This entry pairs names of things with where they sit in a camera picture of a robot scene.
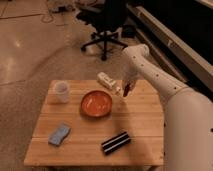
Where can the white plastic bottle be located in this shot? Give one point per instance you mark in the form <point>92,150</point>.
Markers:
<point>108,82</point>

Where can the orange bowl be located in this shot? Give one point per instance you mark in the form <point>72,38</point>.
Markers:
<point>96,103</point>

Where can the white ceramic cup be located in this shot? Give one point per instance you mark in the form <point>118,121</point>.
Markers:
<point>61,89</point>

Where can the wooden table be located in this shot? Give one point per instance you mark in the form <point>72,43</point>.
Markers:
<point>139,114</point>

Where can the blue sponge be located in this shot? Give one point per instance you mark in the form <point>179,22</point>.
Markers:
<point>57,137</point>

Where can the black white striped box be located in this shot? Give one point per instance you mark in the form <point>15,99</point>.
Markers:
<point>115,143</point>

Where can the small black box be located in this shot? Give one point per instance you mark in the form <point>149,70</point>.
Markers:
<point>128,31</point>

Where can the dark red pepper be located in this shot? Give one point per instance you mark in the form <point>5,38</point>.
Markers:
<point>126,90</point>

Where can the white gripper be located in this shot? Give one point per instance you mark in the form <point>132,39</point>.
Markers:
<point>130,77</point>

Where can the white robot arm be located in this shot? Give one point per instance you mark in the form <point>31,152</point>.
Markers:
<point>188,118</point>

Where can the black office chair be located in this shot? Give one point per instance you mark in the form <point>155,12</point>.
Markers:
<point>106,18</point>

